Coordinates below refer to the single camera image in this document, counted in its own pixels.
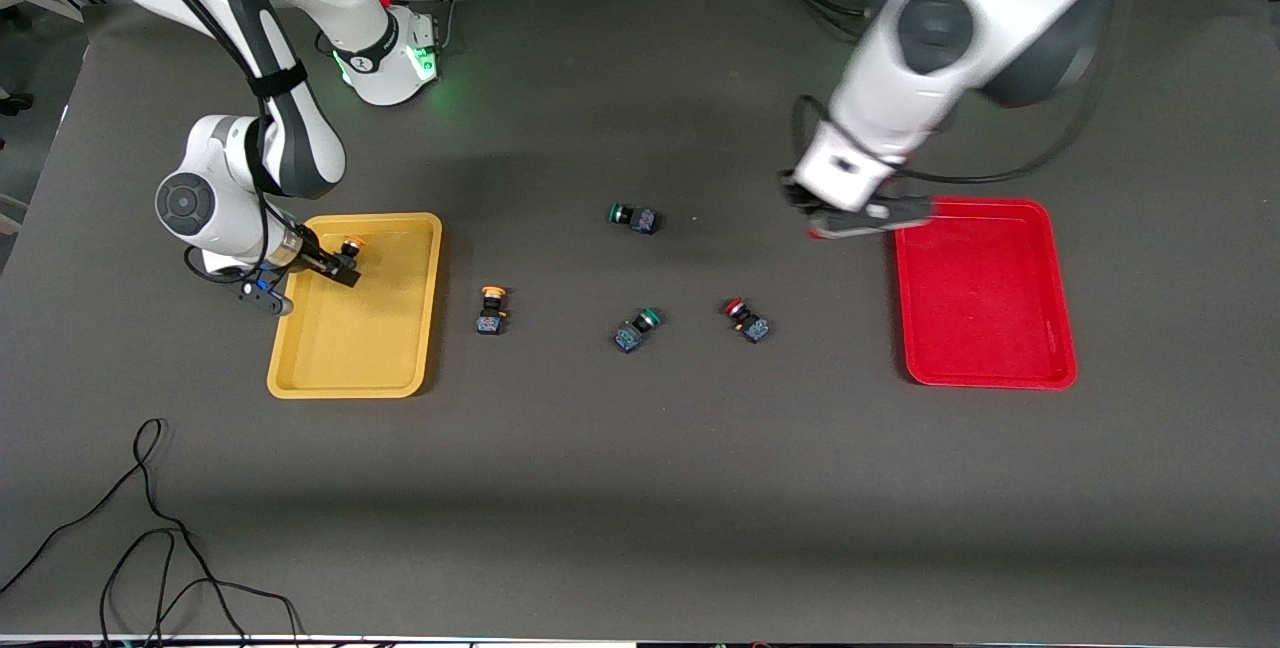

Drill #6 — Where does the red push button switch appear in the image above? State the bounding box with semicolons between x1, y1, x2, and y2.
722;297;772;344

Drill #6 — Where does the yellow plastic tray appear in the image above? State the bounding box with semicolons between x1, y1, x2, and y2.
266;212;443;400

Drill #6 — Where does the red plastic tray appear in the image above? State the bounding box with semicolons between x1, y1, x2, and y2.
893;196;1079;391

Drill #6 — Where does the green push button switch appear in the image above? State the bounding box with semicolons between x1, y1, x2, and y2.
613;307;666;355
607;202;661;236

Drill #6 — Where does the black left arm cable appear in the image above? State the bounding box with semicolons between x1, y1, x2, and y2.
790;93;1111;187

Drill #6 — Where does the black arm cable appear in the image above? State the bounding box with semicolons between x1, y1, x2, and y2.
790;93;1111;187
112;0;301;289

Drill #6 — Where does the thin black loose cable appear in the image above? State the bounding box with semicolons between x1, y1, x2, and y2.
0;417;304;648

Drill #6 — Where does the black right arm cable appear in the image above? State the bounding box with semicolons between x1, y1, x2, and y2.
112;0;301;289

